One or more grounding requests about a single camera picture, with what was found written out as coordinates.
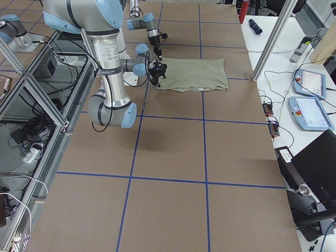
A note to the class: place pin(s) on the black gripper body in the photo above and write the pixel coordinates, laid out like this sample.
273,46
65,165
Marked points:
156,71
155,41

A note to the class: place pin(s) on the olive green long-sleeve shirt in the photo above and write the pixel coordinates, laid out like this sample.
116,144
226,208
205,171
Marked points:
188,74

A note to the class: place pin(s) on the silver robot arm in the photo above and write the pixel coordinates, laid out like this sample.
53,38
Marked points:
138,20
102,21

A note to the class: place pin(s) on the red cylinder tube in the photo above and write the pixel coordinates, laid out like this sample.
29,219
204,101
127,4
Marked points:
243,10

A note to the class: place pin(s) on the folded dark plaid umbrella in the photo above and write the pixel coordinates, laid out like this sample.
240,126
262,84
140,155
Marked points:
255,27

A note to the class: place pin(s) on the black power strip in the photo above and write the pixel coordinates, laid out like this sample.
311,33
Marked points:
272,121

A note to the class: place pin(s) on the far blue teach pendant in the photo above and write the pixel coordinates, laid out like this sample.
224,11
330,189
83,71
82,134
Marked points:
310,83

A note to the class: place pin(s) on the blue teach pendant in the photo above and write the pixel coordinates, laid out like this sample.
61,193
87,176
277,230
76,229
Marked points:
310,83
309,114

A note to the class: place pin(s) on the near blue teach pendant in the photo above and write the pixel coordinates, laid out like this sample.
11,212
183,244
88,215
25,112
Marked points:
309,114

